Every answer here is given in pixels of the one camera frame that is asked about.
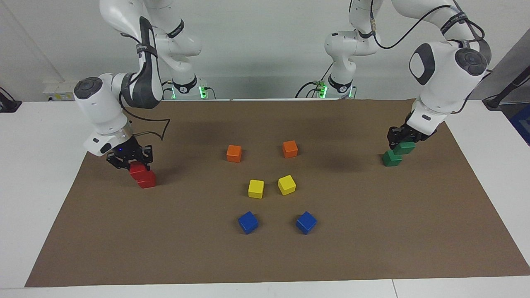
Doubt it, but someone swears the blue wooden cube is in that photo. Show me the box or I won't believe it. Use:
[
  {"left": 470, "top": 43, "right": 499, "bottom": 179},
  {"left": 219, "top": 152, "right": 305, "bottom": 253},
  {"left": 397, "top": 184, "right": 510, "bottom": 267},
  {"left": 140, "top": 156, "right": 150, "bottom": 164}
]
[
  {"left": 238, "top": 211, "right": 259, "bottom": 235},
  {"left": 296, "top": 211, "right": 318, "bottom": 235}
]

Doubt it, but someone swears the red wooden cube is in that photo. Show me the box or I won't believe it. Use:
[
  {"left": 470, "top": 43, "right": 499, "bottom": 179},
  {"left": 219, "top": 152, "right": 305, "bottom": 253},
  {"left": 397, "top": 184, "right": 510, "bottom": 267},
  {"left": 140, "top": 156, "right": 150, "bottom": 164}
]
[
  {"left": 137, "top": 171, "right": 157, "bottom": 189},
  {"left": 129, "top": 161, "right": 149, "bottom": 181}
]

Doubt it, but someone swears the blue crate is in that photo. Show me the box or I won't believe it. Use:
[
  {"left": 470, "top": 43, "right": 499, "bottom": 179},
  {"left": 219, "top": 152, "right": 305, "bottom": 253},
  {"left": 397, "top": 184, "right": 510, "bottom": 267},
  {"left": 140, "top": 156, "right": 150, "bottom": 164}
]
[{"left": 508, "top": 103, "right": 530, "bottom": 146}]

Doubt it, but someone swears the yellow wooden cube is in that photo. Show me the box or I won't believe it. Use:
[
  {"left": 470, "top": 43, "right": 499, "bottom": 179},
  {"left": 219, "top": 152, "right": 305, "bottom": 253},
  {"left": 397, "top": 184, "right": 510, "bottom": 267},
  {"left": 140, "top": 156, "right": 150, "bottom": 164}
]
[
  {"left": 277, "top": 175, "right": 297, "bottom": 196},
  {"left": 248, "top": 179, "right": 265, "bottom": 199}
]

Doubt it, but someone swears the white socket box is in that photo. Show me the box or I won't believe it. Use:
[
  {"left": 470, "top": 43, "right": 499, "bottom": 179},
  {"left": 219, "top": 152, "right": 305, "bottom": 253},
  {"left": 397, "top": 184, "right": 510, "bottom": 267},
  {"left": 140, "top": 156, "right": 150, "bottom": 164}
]
[{"left": 43, "top": 81, "right": 77, "bottom": 102}]

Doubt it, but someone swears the green wooden cube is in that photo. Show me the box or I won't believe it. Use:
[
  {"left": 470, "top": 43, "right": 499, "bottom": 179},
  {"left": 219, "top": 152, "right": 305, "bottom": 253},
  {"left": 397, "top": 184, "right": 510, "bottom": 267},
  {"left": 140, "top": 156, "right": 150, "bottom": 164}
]
[
  {"left": 393, "top": 141, "right": 416, "bottom": 156},
  {"left": 382, "top": 150, "right": 403, "bottom": 167}
]

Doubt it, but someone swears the brown table mat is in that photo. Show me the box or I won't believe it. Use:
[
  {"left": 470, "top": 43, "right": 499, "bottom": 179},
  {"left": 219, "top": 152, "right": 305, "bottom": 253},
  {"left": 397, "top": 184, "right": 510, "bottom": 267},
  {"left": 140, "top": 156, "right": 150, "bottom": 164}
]
[{"left": 25, "top": 99, "right": 530, "bottom": 288}]

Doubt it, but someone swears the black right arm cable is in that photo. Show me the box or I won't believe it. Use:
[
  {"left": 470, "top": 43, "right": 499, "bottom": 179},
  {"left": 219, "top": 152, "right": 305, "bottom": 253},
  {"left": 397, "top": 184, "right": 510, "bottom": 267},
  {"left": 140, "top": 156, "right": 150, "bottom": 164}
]
[{"left": 119, "top": 17, "right": 171, "bottom": 142}]

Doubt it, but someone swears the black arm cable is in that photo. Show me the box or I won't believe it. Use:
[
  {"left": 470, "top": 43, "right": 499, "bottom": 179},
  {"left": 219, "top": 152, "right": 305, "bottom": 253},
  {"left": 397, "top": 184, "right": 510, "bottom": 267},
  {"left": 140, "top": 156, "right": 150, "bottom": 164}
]
[
  {"left": 119, "top": 17, "right": 171, "bottom": 142},
  {"left": 368, "top": 0, "right": 493, "bottom": 113}
]

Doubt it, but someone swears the black clamp bracket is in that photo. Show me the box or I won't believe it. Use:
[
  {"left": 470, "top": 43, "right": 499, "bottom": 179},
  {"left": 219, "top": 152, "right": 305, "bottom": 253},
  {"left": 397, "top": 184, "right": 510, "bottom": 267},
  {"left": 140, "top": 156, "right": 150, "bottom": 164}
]
[{"left": 0, "top": 87, "right": 22, "bottom": 113}]

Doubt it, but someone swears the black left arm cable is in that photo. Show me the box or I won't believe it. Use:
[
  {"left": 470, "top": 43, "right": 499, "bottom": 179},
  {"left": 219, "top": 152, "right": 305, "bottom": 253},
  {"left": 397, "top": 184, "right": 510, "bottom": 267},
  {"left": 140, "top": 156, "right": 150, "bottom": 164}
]
[{"left": 368, "top": 0, "right": 493, "bottom": 113}]

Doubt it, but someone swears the black stand pole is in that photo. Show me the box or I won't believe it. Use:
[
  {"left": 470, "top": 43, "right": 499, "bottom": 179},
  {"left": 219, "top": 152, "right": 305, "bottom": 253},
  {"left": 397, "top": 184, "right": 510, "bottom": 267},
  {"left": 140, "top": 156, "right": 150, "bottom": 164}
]
[{"left": 482, "top": 66, "right": 530, "bottom": 110}]

